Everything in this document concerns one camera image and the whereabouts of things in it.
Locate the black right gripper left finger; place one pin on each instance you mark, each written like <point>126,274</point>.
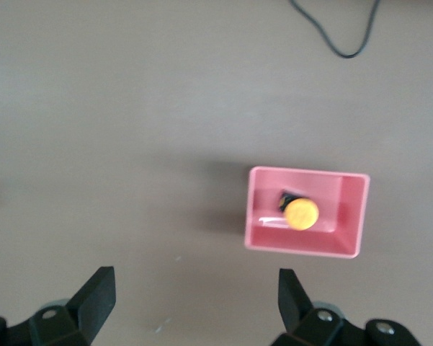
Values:
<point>57,328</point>

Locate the pink plastic box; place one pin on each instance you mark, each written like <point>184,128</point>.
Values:
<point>349,216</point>

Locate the yellow push button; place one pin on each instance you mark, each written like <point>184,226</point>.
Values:
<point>302,214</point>

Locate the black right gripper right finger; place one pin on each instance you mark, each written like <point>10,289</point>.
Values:
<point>328,331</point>

